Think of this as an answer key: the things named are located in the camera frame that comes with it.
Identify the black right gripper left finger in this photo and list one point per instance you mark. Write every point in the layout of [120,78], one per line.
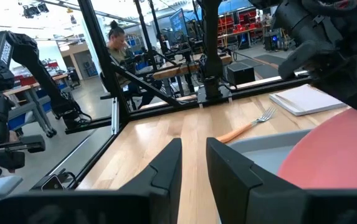
[153,193]

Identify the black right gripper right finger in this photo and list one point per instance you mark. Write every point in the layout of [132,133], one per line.
[243,193]

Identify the pink round plate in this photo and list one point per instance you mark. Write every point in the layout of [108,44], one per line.
[331,155]

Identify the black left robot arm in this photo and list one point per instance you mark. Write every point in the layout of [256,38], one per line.
[212,46]

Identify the white spiral notebook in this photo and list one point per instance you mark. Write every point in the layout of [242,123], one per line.
[306,99]

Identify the black floor mat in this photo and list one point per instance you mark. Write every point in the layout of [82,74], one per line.
[265,67]

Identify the black box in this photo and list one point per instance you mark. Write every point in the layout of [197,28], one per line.
[240,74]

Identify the background wooden workbench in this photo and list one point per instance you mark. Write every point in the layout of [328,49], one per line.
[178,70]

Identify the red storage shelves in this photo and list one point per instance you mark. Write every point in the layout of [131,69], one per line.
[228,23]

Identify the person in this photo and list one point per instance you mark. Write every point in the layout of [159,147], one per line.
[117,46]

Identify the workbench with blue bins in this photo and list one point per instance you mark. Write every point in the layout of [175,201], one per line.
[31,102]

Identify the computer monitor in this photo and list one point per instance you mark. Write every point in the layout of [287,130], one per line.
[178,21]

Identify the ceiling spotlight cluster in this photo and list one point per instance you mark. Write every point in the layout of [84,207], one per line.
[35,9]

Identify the black aluminium table frame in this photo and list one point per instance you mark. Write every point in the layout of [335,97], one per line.
[104,62]

